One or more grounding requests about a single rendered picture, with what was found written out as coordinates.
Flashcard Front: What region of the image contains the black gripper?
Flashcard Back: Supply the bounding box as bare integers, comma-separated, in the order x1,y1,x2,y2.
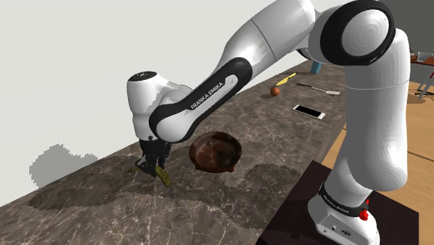
135,136,172,177

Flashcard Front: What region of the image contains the yellow-green banana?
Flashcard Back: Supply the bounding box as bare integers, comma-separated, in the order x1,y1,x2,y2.
127,165,170,187

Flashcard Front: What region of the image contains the brown wooden bowl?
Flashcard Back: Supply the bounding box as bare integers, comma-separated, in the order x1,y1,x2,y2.
188,131,243,174

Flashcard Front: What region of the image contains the dark robot stand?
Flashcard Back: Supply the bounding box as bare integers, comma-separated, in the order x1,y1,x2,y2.
255,159,419,245

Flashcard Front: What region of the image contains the yellow knife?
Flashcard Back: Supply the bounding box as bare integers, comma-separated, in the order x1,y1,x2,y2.
275,72,297,87

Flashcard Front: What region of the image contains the white phone with black screen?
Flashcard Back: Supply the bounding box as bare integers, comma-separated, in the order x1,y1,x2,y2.
292,104,326,120

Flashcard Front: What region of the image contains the brown table with metal legs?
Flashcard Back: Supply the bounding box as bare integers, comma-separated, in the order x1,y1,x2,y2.
408,49,434,101

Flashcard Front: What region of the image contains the black-handled silver spatula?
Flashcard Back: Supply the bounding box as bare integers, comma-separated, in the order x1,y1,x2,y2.
295,82,341,96

